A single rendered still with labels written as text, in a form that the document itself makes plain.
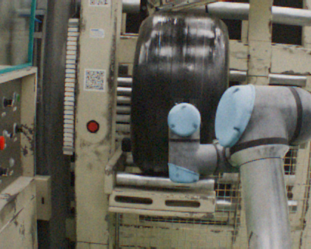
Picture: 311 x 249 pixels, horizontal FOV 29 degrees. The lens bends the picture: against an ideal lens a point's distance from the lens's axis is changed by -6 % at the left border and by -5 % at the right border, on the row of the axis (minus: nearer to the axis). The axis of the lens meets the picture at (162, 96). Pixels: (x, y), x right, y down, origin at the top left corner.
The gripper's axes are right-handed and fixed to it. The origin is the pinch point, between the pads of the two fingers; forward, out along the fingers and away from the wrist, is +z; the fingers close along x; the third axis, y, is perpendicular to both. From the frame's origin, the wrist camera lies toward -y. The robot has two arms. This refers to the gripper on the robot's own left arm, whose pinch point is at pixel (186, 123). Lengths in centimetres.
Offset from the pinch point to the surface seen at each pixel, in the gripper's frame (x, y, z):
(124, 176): 19.9, -20.0, 24.5
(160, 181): 7.7, -20.6, 24.3
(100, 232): 29, -43, 35
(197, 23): -1.4, 31.8, 19.6
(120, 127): 27, -6, 70
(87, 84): 34.8, 10.1, 28.4
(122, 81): 27, 13, 69
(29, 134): 51, -8, 14
